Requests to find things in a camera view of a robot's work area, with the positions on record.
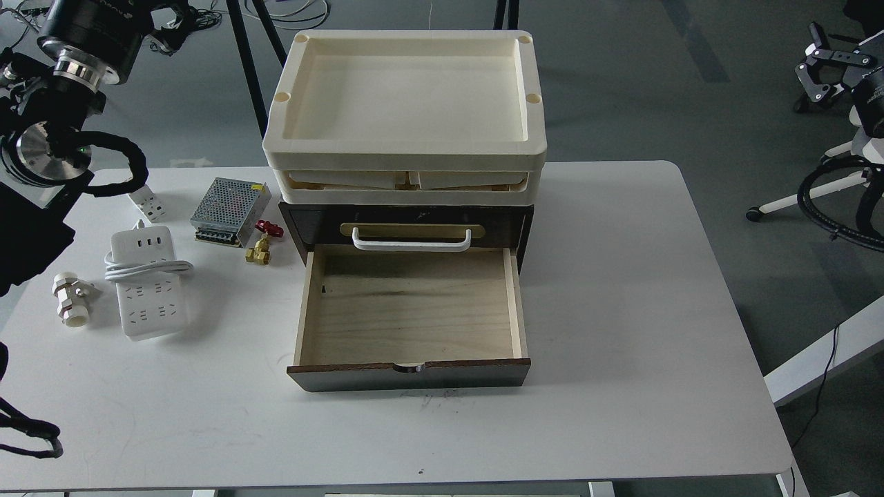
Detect white power strip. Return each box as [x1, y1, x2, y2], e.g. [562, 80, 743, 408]
[104, 221, 193, 342]

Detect white office chair base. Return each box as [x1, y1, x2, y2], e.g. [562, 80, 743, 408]
[746, 138, 884, 223]

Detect black floor cables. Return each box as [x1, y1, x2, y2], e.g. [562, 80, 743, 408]
[148, 0, 332, 52]

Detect cream plastic top tray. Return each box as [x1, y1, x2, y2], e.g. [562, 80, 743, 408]
[262, 30, 548, 172]

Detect white circuit breaker red switch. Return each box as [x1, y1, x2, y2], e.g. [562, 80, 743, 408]
[128, 184, 167, 223]

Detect cream plastic tray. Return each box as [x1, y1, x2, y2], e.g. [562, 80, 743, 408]
[267, 158, 546, 206]
[262, 30, 548, 172]

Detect cream plastic lower tray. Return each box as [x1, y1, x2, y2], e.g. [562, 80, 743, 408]
[267, 158, 546, 206]

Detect white table frame beam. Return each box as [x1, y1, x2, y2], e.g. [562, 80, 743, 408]
[765, 297, 883, 407]

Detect open wooden drawer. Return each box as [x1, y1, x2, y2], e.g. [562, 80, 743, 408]
[287, 245, 532, 392]

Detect black hanging cable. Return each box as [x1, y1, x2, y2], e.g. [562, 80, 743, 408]
[789, 324, 840, 449]

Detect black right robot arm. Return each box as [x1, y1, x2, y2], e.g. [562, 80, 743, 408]
[796, 22, 883, 252]

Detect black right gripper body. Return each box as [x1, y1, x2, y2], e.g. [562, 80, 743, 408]
[795, 22, 878, 105]

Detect white drawer handle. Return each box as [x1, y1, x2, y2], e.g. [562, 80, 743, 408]
[351, 227, 472, 253]

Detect white plastic pipe valve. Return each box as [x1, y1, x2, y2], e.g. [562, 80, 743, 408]
[52, 273, 102, 328]

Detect brass valve red handle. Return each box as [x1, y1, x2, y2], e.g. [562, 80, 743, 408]
[245, 220, 285, 265]

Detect metal mesh power supply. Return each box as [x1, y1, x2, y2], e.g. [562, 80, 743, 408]
[190, 178, 271, 246]

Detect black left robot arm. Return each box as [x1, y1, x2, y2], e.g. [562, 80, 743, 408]
[1, 1, 197, 295]

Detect white power cable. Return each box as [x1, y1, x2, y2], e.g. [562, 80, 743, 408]
[104, 251, 195, 282]

